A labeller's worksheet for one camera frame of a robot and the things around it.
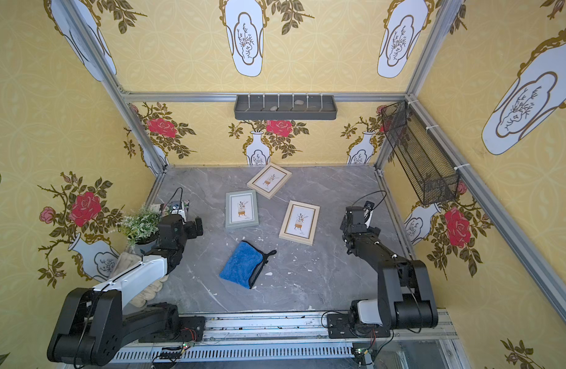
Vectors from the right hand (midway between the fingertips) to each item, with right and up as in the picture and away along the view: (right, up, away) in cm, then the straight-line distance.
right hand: (360, 223), depth 93 cm
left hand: (-68, +2, -3) cm, 68 cm away
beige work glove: (-92, -14, -4) cm, 94 cm away
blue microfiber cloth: (-45, -14, -8) cm, 48 cm away
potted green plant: (-79, 0, -15) cm, 80 cm away
